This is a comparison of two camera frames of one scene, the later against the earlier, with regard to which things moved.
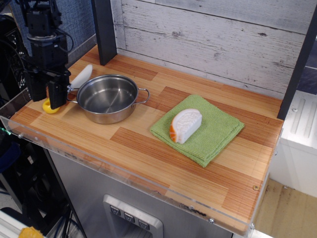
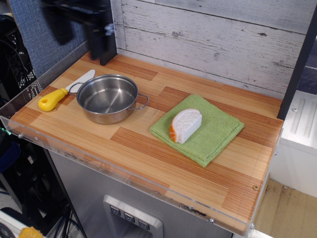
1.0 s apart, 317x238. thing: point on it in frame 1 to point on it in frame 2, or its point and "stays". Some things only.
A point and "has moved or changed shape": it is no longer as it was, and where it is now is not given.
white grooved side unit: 294,163 stays
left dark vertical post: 103,17 stays
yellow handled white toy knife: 75,84 has moved or changed shape
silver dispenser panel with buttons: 123,220 stays
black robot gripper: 49,64 to 95,15
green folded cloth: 202,145 stays
